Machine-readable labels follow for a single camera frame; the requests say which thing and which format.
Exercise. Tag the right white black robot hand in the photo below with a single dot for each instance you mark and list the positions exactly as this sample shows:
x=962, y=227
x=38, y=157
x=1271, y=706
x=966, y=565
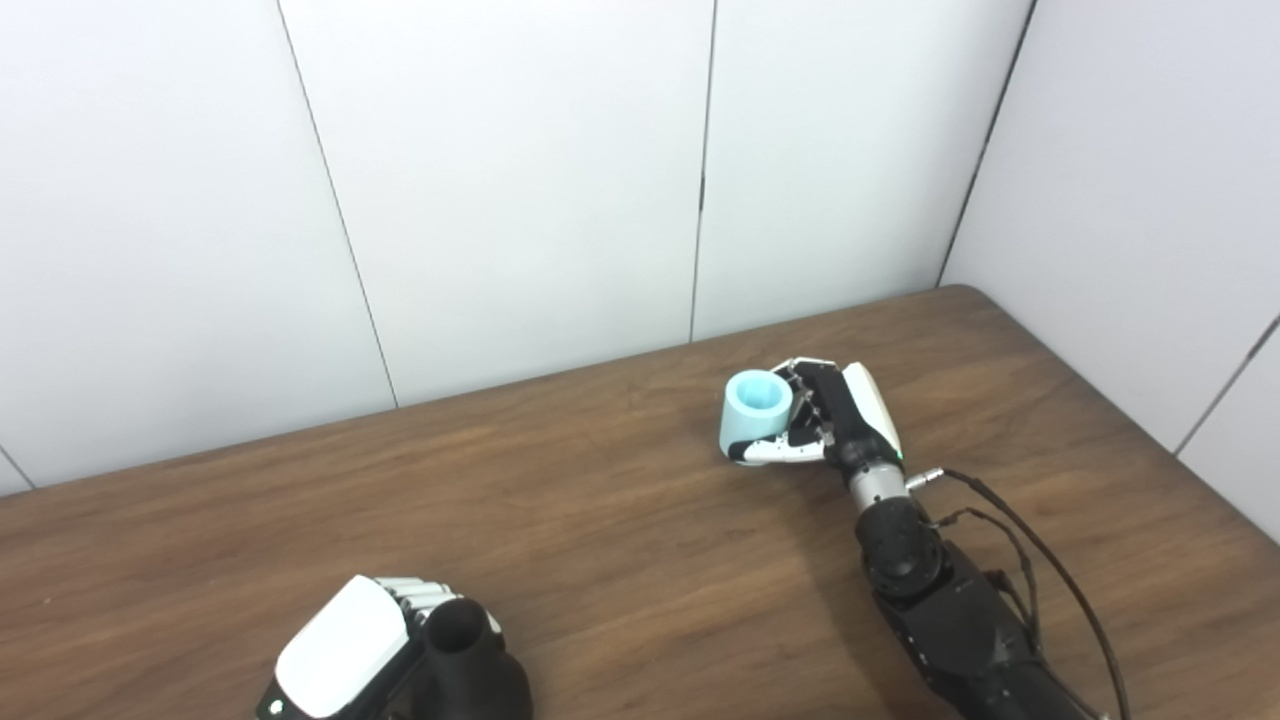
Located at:
x=850, y=415

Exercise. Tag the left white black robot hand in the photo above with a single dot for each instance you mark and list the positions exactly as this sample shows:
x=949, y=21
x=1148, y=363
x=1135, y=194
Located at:
x=345, y=650

